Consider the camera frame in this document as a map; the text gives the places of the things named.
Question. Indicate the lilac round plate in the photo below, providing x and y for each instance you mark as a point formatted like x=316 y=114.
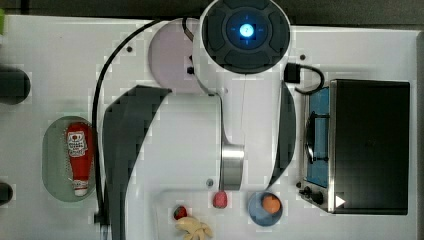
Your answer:
x=170 y=57

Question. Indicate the orange fruit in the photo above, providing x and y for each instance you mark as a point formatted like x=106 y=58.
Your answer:
x=271 y=204

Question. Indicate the dark grey cup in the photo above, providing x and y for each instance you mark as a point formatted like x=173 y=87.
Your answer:
x=6 y=193

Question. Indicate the red strawberry toy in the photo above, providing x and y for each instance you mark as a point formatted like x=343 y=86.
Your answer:
x=180 y=212

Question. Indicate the peeled banana toy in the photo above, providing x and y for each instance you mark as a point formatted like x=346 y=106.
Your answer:
x=194 y=229

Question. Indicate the silver black toaster oven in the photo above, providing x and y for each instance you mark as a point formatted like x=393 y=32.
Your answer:
x=356 y=147

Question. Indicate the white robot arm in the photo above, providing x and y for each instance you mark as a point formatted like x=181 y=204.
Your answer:
x=217 y=125

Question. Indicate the green oval strainer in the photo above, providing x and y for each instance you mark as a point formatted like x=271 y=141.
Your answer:
x=56 y=167

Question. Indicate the blue bowl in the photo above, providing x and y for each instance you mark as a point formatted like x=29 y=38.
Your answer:
x=257 y=213

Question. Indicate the pink strawberry toy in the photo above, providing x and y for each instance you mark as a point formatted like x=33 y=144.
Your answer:
x=220 y=200

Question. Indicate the black pot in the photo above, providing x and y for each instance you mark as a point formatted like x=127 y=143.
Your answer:
x=15 y=85

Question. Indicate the red ketchup bottle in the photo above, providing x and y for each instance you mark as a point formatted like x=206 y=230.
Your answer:
x=80 y=152

